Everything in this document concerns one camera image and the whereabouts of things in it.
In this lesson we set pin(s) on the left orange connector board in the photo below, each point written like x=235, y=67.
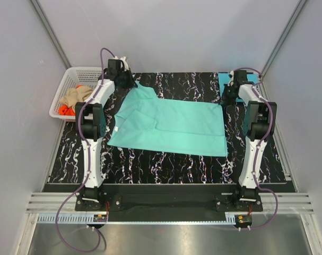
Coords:
x=100, y=218

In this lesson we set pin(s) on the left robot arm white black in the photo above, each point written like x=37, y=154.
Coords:
x=91, y=125

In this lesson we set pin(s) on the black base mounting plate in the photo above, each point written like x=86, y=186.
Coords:
x=167, y=203

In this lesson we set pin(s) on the aluminium rail frame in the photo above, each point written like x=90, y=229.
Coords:
x=49, y=202

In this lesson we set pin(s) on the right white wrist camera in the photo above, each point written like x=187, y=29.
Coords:
x=231, y=76

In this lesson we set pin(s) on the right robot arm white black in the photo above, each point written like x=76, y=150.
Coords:
x=258, y=126

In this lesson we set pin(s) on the right orange connector board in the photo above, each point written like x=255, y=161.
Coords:
x=242, y=219

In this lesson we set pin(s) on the teal t shirt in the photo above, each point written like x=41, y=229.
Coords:
x=147, y=122

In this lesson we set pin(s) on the white plastic laundry basket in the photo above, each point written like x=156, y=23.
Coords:
x=72, y=77

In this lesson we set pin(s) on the orange t shirt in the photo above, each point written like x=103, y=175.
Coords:
x=64, y=110

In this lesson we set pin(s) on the orange connector board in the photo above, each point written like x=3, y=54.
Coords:
x=100, y=218
x=242, y=219

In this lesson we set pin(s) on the beige t shirt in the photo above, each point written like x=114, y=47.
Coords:
x=76, y=95

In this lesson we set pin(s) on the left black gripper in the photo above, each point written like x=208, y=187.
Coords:
x=131, y=81

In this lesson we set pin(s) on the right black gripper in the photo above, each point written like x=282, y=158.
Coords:
x=225, y=101

